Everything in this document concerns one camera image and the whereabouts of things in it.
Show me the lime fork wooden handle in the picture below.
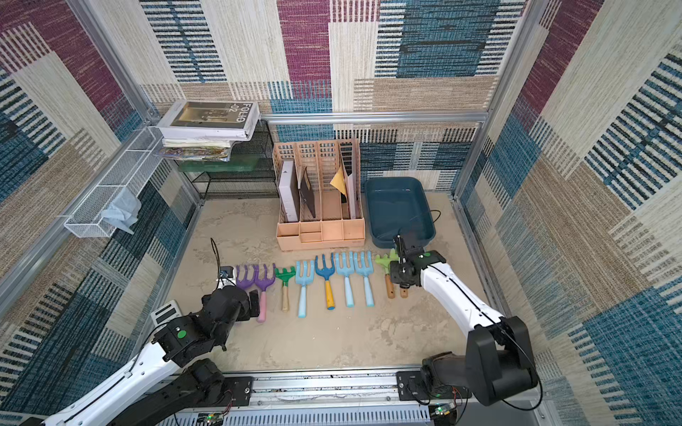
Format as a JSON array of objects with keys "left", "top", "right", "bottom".
[{"left": 375, "top": 248, "right": 398, "bottom": 299}]

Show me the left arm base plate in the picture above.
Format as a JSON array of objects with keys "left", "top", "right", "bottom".
[{"left": 218, "top": 376, "right": 254, "bottom": 408}]

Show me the white calculator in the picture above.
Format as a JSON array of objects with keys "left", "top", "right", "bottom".
[{"left": 151, "top": 300, "right": 183, "bottom": 327}]

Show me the large light blue rake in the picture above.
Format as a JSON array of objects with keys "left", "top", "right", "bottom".
[{"left": 295, "top": 261, "right": 314, "bottom": 319}]

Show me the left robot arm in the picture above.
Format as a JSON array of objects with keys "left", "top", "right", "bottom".
[{"left": 24, "top": 286, "right": 266, "bottom": 425}]

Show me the blue tool yellow handle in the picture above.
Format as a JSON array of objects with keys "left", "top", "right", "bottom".
[{"left": 314, "top": 254, "right": 336, "bottom": 311}]

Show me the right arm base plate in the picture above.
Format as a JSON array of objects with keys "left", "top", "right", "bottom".
[{"left": 395, "top": 370, "right": 472, "bottom": 402}]

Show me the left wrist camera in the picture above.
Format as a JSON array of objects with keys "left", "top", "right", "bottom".
[{"left": 216, "top": 266, "right": 236, "bottom": 289}]

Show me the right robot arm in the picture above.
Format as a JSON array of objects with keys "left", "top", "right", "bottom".
[{"left": 390, "top": 234, "right": 543, "bottom": 406}]

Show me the teal plastic storage box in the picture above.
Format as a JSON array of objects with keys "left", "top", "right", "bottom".
[{"left": 365, "top": 177, "right": 436, "bottom": 250}]

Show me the stack of magazines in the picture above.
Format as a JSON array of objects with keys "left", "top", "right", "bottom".
[{"left": 155, "top": 140, "right": 236, "bottom": 162}]

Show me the white folio book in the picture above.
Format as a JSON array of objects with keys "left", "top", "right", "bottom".
[{"left": 156, "top": 99, "right": 261, "bottom": 141}]

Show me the crumpled plastic bag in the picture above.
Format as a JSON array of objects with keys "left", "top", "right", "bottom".
[{"left": 101, "top": 187, "right": 142, "bottom": 235}]

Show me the light blue fork white handle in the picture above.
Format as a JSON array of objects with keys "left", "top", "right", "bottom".
[{"left": 353, "top": 250, "right": 375, "bottom": 307}]

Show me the light blue rake white handle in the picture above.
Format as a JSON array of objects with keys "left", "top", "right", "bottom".
[{"left": 334, "top": 252, "right": 355, "bottom": 308}]

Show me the dark navy notebook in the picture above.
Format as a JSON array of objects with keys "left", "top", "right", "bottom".
[{"left": 298, "top": 167, "right": 316, "bottom": 218}]

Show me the yellow paper folder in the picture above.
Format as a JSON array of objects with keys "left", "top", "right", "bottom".
[{"left": 330, "top": 166, "right": 347, "bottom": 197}]

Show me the green rake wooden handle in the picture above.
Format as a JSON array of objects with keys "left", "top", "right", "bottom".
[{"left": 275, "top": 266, "right": 296, "bottom": 312}]

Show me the purple rake pink handle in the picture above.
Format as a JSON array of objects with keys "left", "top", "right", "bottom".
[
  {"left": 254, "top": 263, "right": 276, "bottom": 323},
  {"left": 236, "top": 264, "right": 258, "bottom": 290}
]

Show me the pink plastic desk organizer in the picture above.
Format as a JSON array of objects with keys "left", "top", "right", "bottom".
[{"left": 274, "top": 138, "right": 366, "bottom": 251}]

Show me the black mesh shelf rack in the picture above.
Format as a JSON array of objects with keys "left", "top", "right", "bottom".
[{"left": 180, "top": 120, "right": 277, "bottom": 202}]

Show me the white grey book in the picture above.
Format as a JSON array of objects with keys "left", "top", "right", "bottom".
[{"left": 278, "top": 160, "right": 300, "bottom": 223}]

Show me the green folder on shelf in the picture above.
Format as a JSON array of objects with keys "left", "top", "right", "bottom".
[{"left": 178, "top": 156, "right": 259, "bottom": 173}]

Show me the white wire wall basket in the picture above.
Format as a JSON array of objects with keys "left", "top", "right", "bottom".
[{"left": 64, "top": 127, "right": 161, "bottom": 238}]

